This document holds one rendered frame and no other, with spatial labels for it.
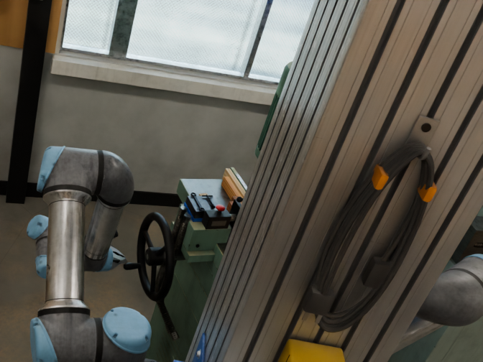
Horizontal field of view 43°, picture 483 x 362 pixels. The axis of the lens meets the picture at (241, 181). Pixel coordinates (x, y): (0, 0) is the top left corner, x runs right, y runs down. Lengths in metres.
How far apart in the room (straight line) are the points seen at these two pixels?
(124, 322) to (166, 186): 2.22
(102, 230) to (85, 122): 1.64
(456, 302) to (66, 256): 0.86
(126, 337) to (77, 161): 0.44
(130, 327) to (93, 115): 2.00
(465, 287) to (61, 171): 0.94
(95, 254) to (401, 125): 1.24
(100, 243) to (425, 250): 1.12
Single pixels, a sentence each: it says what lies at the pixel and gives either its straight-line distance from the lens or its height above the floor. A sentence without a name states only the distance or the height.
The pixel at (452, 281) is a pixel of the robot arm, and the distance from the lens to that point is 1.32.
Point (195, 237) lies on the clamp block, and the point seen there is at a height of 0.93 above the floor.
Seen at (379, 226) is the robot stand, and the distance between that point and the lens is 0.83.
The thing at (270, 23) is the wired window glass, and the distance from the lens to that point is 3.36.
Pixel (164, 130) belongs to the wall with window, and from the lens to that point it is 3.40.
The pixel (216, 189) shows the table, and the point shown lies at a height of 0.90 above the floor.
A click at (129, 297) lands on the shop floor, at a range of 3.04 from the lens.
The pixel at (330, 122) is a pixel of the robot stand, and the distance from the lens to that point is 0.73.
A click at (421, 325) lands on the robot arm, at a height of 1.23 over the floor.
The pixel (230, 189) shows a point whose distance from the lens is 2.24.
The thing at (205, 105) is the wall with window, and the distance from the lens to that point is 3.38.
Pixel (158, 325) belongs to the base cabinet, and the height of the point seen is 0.31.
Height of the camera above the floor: 2.09
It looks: 30 degrees down
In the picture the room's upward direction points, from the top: 19 degrees clockwise
